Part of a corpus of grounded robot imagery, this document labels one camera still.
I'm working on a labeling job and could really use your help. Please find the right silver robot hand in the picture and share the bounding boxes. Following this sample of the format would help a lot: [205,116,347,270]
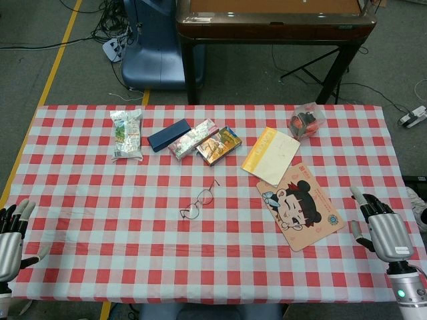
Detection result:
[349,185,415,267]

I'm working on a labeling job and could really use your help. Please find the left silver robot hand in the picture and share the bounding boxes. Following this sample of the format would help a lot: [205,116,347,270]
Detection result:
[0,199,49,284]

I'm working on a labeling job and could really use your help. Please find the wire-frame eyeglasses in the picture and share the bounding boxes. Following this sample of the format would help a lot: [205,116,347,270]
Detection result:
[179,179,220,221]

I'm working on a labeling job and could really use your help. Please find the cartoon girl mouse pad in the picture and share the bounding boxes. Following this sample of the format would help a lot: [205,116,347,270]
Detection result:
[256,165,346,253]

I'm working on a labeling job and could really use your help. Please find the white power strip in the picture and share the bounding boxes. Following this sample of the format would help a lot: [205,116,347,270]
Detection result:
[101,37,126,63]
[398,105,427,129]

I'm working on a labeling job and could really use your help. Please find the red white checked tablecloth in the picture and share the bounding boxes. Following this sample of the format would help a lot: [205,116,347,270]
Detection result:
[0,104,427,305]

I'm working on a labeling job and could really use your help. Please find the clear box with red items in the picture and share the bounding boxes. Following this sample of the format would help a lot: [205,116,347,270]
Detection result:
[289,101,327,141]

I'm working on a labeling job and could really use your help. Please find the yellow white booklet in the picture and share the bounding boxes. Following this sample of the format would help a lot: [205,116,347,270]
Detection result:
[240,126,302,188]

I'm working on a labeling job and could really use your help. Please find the white green snack bag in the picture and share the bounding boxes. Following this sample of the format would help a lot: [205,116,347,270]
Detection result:
[109,109,144,162]

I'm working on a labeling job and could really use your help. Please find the navy blue glasses case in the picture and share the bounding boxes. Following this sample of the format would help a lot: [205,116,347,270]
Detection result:
[147,120,191,153]

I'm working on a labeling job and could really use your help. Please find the yellow blue carton box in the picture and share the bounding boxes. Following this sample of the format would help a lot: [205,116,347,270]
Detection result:
[195,125,243,167]

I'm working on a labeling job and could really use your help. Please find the pink floral carton box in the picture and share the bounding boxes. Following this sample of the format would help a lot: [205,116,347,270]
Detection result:
[167,119,220,161]

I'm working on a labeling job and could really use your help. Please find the blue machine base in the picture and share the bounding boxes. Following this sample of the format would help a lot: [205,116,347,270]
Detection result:
[121,0,205,91]

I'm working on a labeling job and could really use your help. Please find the brown wooden game table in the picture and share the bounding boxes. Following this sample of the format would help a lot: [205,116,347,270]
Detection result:
[175,0,378,105]

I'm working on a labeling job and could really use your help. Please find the thin white floor cable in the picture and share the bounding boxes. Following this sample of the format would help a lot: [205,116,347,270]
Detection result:
[108,87,145,101]

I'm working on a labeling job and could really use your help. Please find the long black floor cable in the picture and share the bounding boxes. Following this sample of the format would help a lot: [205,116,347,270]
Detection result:
[0,33,107,51]

